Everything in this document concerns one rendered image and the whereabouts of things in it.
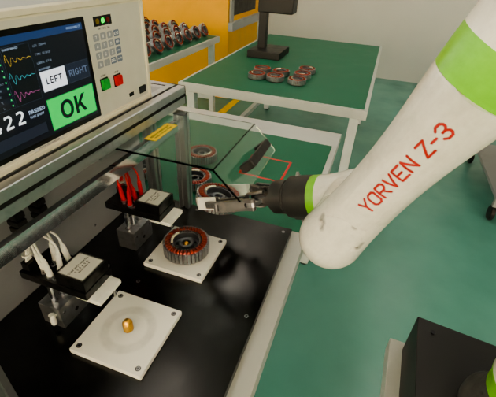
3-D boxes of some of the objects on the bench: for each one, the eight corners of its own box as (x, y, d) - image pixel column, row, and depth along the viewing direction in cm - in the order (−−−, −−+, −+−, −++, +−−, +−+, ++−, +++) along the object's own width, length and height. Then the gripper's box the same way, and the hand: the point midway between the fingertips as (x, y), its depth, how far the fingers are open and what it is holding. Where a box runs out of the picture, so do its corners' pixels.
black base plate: (290, 235, 102) (292, 228, 100) (182, 506, 51) (181, 499, 50) (145, 198, 113) (144, 191, 112) (-62, 387, 63) (-67, 380, 62)
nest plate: (226, 243, 94) (226, 239, 94) (201, 283, 82) (201, 280, 82) (175, 229, 98) (174, 225, 97) (143, 265, 86) (142, 261, 85)
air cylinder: (91, 300, 77) (86, 282, 74) (65, 328, 71) (58, 309, 68) (72, 293, 78) (65, 275, 75) (45, 320, 72) (37, 302, 69)
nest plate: (182, 314, 75) (181, 310, 74) (141, 380, 63) (139, 376, 63) (120, 294, 79) (119, 290, 78) (70, 352, 67) (68, 348, 66)
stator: (216, 240, 93) (216, 229, 91) (199, 271, 84) (198, 259, 82) (175, 231, 95) (174, 220, 93) (155, 260, 86) (153, 248, 84)
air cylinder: (153, 233, 96) (150, 217, 93) (136, 250, 90) (134, 234, 87) (136, 228, 97) (134, 212, 94) (119, 246, 92) (116, 228, 88)
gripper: (264, 231, 71) (183, 226, 84) (315, 198, 89) (242, 198, 102) (258, 194, 69) (177, 194, 82) (311, 168, 87) (238, 172, 100)
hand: (219, 196), depth 91 cm, fingers closed on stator, 11 cm apart
